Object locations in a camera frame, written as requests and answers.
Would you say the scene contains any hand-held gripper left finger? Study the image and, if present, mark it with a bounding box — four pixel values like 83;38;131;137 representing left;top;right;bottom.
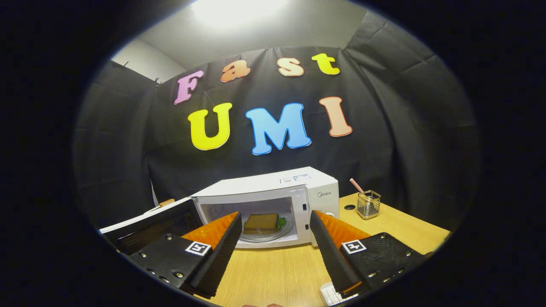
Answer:
128;211;243;299

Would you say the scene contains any glass turntable plate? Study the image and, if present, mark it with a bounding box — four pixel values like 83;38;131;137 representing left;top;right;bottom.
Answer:
239;213;297;243

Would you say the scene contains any black backdrop cloth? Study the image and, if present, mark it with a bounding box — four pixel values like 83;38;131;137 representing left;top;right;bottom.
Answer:
73;11;480;239

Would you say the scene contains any metal mesh cup holder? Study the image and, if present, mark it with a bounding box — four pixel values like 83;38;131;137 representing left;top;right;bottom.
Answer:
357;190;381;220

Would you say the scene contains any white rectangular tray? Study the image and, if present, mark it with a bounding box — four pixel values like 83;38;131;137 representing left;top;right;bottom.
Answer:
320;281;359;307

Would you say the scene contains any brown bread lettuce sandwich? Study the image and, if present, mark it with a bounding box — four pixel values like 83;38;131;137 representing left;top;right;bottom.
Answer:
243;213;287;235

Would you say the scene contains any white microwave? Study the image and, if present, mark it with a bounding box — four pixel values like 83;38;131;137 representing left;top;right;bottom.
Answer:
99;166;340;256

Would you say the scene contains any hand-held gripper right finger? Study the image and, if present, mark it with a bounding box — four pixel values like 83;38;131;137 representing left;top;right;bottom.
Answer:
309;210;429;299

